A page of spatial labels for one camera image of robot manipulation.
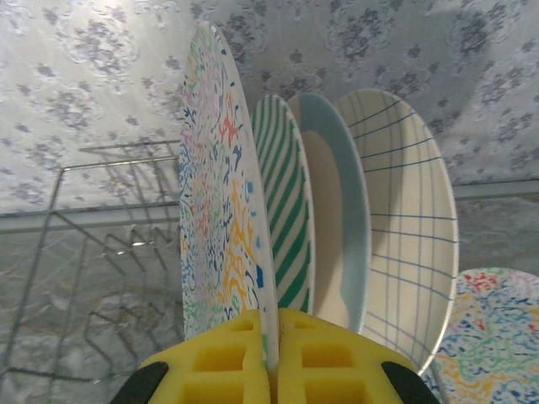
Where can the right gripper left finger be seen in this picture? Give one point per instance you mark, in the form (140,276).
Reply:
(210,370)

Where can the floral cloth backdrop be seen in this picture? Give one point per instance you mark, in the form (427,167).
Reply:
(105,63)

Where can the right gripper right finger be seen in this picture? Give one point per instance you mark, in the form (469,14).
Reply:
(337,370)

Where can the green white striped plate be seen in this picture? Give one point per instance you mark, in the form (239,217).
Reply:
(286,219)

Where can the red blue pink colourblock plate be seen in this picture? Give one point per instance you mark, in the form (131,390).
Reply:
(337,210)

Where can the multicolour squiggle pattern plate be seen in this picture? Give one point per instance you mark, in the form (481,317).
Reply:
(210,189)
(488,336)

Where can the white plate blue grid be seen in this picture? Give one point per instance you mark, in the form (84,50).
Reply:
(412,235)

